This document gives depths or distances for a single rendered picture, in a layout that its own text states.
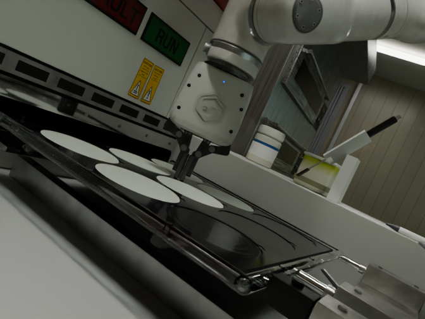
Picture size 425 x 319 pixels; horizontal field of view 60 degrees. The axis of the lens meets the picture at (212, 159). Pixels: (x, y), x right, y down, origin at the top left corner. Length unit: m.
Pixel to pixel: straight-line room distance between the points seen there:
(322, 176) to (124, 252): 0.46
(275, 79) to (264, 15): 1.76
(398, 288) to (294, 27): 0.38
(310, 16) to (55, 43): 0.34
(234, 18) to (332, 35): 0.13
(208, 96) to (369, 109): 7.08
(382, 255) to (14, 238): 0.50
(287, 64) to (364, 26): 1.63
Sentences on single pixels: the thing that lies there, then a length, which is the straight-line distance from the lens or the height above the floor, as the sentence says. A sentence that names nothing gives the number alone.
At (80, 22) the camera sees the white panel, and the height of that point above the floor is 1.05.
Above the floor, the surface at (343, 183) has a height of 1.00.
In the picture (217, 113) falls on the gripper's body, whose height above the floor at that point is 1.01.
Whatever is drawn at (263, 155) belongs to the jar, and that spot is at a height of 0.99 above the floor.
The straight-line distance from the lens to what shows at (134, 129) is 0.68.
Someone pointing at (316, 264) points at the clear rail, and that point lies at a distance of 0.44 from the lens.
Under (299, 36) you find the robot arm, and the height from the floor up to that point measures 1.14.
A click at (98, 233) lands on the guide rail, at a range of 0.42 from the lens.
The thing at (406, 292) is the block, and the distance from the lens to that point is 0.60.
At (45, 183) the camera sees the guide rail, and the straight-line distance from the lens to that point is 0.50.
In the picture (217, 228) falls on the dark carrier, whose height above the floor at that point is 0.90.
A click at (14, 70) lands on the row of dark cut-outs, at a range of 0.54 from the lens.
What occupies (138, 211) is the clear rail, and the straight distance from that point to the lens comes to 0.31.
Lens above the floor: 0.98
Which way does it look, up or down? 3 degrees down
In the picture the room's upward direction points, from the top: 25 degrees clockwise
